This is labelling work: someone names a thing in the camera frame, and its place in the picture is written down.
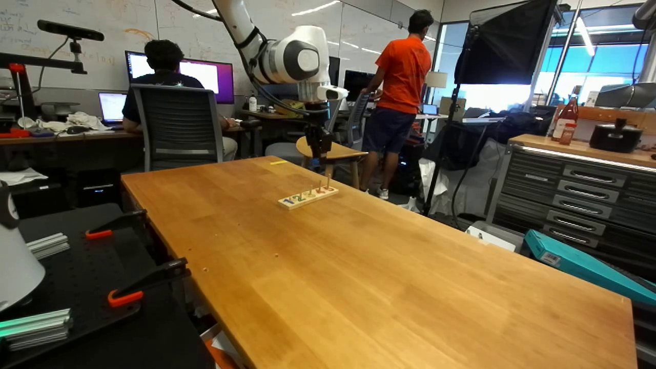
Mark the open laptop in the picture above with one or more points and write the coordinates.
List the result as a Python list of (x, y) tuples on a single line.
[(111, 108)]

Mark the seated person dark hair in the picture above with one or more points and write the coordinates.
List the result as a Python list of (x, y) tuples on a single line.
[(164, 59)]

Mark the white box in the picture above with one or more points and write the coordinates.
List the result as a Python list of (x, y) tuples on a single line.
[(492, 237)]

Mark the black stereo camera bar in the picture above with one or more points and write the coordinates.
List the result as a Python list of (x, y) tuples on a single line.
[(68, 29)]

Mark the standing person orange shirt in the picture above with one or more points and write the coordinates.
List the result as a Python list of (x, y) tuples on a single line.
[(403, 75)]

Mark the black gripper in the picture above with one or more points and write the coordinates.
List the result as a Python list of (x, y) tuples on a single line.
[(319, 126)]

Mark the white lamp shade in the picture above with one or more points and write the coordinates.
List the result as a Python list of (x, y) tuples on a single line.
[(17, 270)]

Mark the grey drawer tool cabinet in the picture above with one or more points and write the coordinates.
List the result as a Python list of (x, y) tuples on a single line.
[(580, 198)]

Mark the white cloth heap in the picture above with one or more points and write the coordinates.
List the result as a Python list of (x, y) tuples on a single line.
[(64, 123)]

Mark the red bottle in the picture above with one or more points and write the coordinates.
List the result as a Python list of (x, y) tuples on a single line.
[(565, 123)]

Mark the black table mat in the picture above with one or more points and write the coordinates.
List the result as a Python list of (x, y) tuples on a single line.
[(89, 301)]

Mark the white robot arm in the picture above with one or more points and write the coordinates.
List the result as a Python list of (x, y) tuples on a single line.
[(294, 62)]

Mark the dark small monitor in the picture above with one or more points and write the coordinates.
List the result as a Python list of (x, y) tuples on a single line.
[(357, 83)]

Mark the wide computer monitor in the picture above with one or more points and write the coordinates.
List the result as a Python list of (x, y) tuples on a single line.
[(205, 75)]

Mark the grey mesh office chair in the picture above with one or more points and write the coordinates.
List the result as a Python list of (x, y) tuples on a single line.
[(177, 126)]

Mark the black softbox light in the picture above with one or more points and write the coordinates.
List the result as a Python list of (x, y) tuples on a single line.
[(504, 48)]

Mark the aluminium extrusion bar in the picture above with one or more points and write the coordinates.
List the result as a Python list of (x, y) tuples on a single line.
[(47, 245), (33, 329)]

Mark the teal plastic case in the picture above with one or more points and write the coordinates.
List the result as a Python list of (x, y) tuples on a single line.
[(580, 263)]

